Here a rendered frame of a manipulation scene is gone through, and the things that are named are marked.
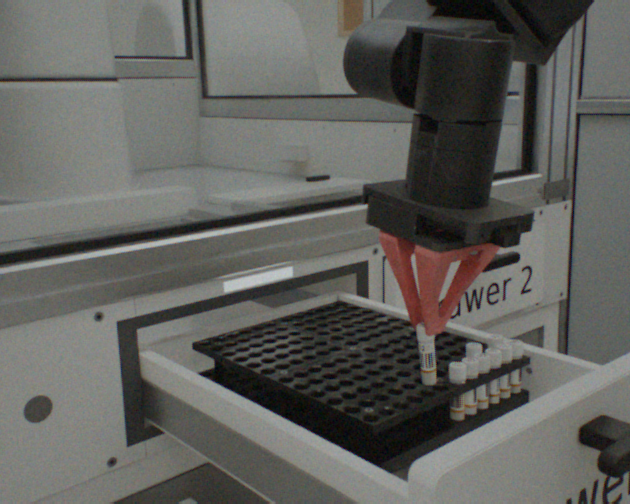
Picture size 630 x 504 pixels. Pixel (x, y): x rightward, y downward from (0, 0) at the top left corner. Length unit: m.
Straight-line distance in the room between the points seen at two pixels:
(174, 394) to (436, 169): 0.29
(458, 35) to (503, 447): 0.24
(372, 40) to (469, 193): 0.13
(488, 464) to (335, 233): 0.40
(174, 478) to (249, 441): 0.21
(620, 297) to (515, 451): 2.05
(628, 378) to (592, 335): 2.03
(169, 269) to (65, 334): 0.10
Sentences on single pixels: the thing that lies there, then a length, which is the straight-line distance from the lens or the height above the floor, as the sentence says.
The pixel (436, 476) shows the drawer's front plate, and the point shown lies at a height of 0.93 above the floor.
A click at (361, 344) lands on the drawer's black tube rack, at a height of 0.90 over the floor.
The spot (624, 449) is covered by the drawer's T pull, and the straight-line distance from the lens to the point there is 0.46.
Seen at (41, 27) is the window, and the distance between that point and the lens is 0.61.
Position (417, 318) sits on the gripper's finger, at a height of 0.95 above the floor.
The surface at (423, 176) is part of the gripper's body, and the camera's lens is 0.48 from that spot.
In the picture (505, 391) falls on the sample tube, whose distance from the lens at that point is 0.61.
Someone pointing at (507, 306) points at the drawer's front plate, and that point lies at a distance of 0.98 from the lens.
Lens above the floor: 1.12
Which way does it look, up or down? 13 degrees down
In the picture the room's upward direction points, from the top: 2 degrees counter-clockwise
